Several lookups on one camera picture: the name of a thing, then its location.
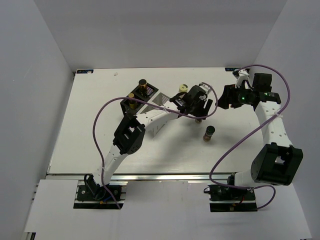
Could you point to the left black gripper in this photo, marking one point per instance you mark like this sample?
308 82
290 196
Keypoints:
202 112

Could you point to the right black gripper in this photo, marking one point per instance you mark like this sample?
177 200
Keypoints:
228 97

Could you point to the amber bottle orange cap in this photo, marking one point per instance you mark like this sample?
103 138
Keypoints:
142 87

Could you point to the yellow bottle gold cap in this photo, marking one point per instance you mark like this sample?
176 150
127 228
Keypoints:
132 102

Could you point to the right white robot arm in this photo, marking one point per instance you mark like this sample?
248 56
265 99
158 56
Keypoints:
278 161

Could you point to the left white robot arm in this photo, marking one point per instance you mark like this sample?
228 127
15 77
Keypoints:
129 135

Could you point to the right blue table sticker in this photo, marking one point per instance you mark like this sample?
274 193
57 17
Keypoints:
230 69

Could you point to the blue table sticker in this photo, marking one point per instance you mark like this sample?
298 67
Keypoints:
230 69
84 71

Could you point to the white bottle yellow cap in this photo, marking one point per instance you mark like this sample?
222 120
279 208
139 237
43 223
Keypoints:
183 88

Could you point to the white two-slot organizer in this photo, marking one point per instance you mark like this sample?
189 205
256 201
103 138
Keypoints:
160 100

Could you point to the left blue table sticker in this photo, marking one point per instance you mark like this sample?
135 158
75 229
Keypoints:
84 71

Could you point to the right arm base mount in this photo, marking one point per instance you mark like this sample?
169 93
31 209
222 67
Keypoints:
230 200

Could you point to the aluminium table front rail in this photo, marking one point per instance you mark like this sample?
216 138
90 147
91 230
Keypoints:
137 177

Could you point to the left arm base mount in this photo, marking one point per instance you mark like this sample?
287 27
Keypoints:
102 200

